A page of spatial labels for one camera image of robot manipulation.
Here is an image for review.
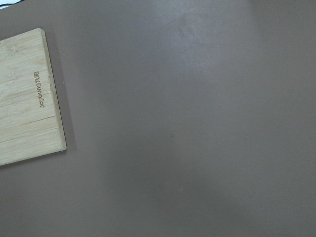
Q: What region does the bamboo cutting board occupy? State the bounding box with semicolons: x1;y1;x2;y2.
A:
0;28;67;165

